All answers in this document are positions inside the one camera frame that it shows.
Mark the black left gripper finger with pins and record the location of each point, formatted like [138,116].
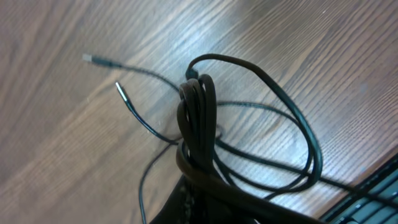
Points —
[189,203]

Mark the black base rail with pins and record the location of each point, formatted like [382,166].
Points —
[352,209]

